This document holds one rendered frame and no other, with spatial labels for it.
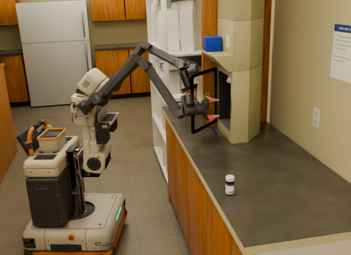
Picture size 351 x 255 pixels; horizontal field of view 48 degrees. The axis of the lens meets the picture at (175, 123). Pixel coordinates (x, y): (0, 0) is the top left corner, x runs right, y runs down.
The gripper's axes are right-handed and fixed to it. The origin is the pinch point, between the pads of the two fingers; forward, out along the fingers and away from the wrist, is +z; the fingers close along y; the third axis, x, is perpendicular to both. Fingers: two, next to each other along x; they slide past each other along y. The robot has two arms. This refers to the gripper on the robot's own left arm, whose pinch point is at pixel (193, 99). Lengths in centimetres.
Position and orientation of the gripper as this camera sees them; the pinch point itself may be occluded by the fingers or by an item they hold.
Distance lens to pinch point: 261.0
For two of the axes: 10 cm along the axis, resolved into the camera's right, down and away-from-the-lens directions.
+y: -7.0, 2.7, 6.6
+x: -6.1, 2.4, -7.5
